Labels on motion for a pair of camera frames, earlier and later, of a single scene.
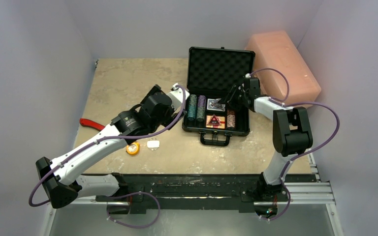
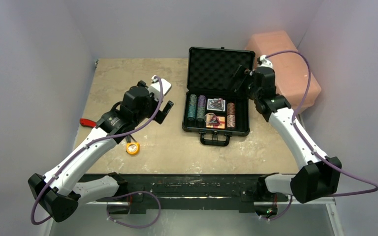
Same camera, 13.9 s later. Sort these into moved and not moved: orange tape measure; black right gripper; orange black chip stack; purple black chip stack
Moved: black right gripper
Not moved: orange black chip stack; purple black chip stack; orange tape measure
